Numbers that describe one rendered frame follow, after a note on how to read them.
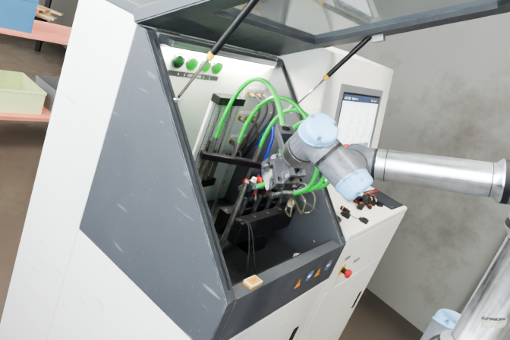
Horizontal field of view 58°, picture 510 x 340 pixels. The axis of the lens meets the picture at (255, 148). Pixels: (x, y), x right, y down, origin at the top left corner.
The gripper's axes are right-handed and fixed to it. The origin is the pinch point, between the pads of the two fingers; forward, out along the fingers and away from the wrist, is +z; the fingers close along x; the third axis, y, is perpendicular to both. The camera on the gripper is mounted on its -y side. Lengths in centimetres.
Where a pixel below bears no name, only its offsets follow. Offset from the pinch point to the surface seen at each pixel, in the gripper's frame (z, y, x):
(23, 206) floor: 185, -46, -96
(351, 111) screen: 40, -45, 53
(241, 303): 6.3, 32.5, -8.8
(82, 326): 51, 33, -49
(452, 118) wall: 108, -84, 169
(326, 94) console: 23, -42, 33
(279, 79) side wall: 29, -50, 18
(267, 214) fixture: 33.3, 1.8, 9.4
